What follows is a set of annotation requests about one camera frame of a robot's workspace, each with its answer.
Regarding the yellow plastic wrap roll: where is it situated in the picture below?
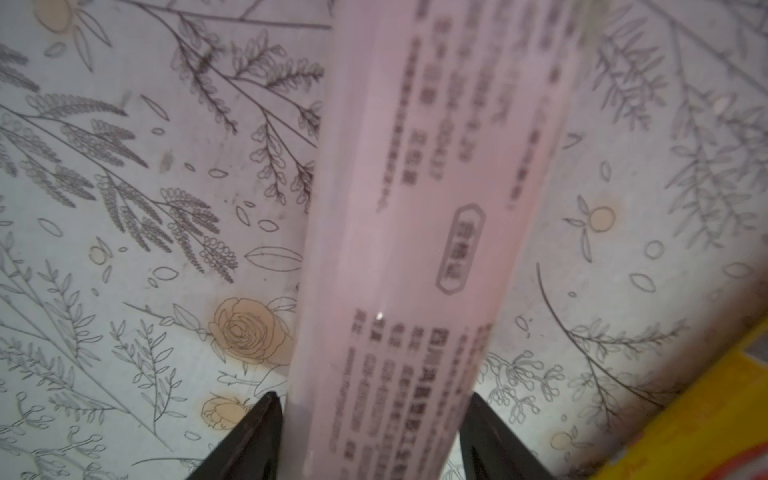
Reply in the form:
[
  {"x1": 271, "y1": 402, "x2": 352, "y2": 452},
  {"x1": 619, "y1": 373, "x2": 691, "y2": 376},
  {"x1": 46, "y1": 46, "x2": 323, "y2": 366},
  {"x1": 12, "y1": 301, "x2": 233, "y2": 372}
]
[{"x1": 594, "y1": 320, "x2": 767, "y2": 480}]

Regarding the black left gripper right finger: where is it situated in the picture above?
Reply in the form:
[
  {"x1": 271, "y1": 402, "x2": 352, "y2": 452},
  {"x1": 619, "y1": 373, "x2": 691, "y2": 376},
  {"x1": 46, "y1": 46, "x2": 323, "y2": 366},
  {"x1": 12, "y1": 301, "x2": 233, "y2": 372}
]
[{"x1": 459, "y1": 393, "x2": 555, "y2": 480}]

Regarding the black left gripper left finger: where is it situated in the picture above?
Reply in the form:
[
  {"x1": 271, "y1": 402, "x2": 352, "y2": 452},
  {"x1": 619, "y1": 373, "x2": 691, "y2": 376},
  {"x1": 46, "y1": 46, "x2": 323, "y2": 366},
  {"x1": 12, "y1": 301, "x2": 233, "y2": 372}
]
[{"x1": 188, "y1": 391, "x2": 283, "y2": 480}]

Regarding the white green plastic wrap roll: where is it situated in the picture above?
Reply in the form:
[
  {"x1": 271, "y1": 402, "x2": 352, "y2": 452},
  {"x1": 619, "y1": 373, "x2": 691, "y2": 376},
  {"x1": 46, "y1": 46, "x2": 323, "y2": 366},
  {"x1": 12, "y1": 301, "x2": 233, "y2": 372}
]
[{"x1": 278, "y1": 1, "x2": 609, "y2": 479}]

